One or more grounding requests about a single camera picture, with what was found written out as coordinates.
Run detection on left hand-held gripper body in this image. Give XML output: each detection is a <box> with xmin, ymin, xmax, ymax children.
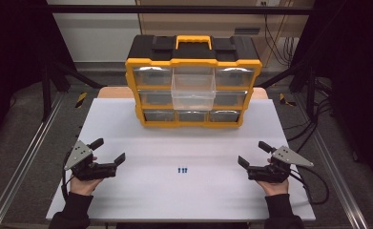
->
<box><xmin>63</xmin><ymin>139</ymin><xmax>117</xmax><ymax>182</ymax></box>

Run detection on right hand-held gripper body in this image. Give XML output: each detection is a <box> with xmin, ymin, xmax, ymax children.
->
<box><xmin>246</xmin><ymin>145</ymin><xmax>315</xmax><ymax>184</ymax></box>

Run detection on clear plastic drawer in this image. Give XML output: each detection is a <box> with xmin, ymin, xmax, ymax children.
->
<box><xmin>170</xmin><ymin>66</ymin><xmax>218</xmax><ymax>112</ymax></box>

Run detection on yellow black organizer cabinet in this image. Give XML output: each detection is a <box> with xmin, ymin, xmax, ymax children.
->
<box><xmin>124</xmin><ymin>34</ymin><xmax>263</xmax><ymax>130</ymax></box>

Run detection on person's right hand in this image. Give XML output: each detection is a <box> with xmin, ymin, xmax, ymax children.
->
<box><xmin>256</xmin><ymin>157</ymin><xmax>290</xmax><ymax>198</ymax></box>

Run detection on person's left hand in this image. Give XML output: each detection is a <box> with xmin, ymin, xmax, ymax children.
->
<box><xmin>69</xmin><ymin>155</ymin><xmax>104</xmax><ymax>197</ymax></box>

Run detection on yellow black warning tape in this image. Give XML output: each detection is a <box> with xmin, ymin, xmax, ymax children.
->
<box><xmin>279</xmin><ymin>93</ymin><xmax>298</xmax><ymax>108</ymax></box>
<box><xmin>74</xmin><ymin>92</ymin><xmax>89</xmax><ymax>110</ymax></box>

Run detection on wooden table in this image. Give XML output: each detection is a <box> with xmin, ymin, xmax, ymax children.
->
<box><xmin>97</xmin><ymin>86</ymin><xmax>269</xmax><ymax>100</ymax></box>

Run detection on black metal stand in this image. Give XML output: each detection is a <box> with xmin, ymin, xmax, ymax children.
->
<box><xmin>256</xmin><ymin>59</ymin><xmax>320</xmax><ymax>119</ymax></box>
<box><xmin>40</xmin><ymin>59</ymin><xmax>108</xmax><ymax>122</ymax></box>

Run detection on white table board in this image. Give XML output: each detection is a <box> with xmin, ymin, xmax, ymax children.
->
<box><xmin>45</xmin><ymin>97</ymin><xmax>317</xmax><ymax>222</ymax></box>

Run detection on set of closed clear drawers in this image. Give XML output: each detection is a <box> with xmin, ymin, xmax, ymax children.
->
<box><xmin>132</xmin><ymin>65</ymin><xmax>256</xmax><ymax>123</ymax></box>

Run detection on white cabinet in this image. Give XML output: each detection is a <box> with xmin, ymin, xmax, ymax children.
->
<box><xmin>46</xmin><ymin>0</ymin><xmax>142</xmax><ymax>63</ymax></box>

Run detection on dark curtain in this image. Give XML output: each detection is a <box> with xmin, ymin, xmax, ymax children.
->
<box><xmin>293</xmin><ymin>0</ymin><xmax>373</xmax><ymax>186</ymax></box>
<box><xmin>0</xmin><ymin>0</ymin><xmax>77</xmax><ymax>155</ymax></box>

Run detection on wooden cabinet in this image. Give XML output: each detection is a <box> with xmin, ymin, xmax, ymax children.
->
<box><xmin>137</xmin><ymin>0</ymin><xmax>316</xmax><ymax>69</ymax></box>

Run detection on black horizontal bar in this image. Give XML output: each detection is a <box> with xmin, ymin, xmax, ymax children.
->
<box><xmin>46</xmin><ymin>4</ymin><xmax>316</xmax><ymax>15</ymax></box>

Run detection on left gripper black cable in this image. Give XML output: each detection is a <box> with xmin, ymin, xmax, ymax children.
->
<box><xmin>60</xmin><ymin>152</ymin><xmax>76</xmax><ymax>202</ymax></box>

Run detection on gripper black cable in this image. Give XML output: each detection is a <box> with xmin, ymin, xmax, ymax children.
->
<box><xmin>288</xmin><ymin>165</ymin><xmax>331</xmax><ymax>206</ymax></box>
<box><xmin>60</xmin><ymin>152</ymin><xmax>76</xmax><ymax>202</ymax></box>

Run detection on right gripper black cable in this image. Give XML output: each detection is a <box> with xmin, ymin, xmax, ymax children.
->
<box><xmin>288</xmin><ymin>165</ymin><xmax>331</xmax><ymax>206</ymax></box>

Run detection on black floor cables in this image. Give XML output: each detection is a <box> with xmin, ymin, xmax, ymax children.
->
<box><xmin>284</xmin><ymin>78</ymin><xmax>335</xmax><ymax>155</ymax></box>

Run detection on aluminium rail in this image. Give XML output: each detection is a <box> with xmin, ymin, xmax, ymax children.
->
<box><xmin>0</xmin><ymin>91</ymin><xmax>66</xmax><ymax>229</ymax></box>
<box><xmin>293</xmin><ymin>94</ymin><xmax>371</xmax><ymax>229</ymax></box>

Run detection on hanging black cables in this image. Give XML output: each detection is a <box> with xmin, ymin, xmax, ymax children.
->
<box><xmin>262</xmin><ymin>13</ymin><xmax>300</xmax><ymax>69</ymax></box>

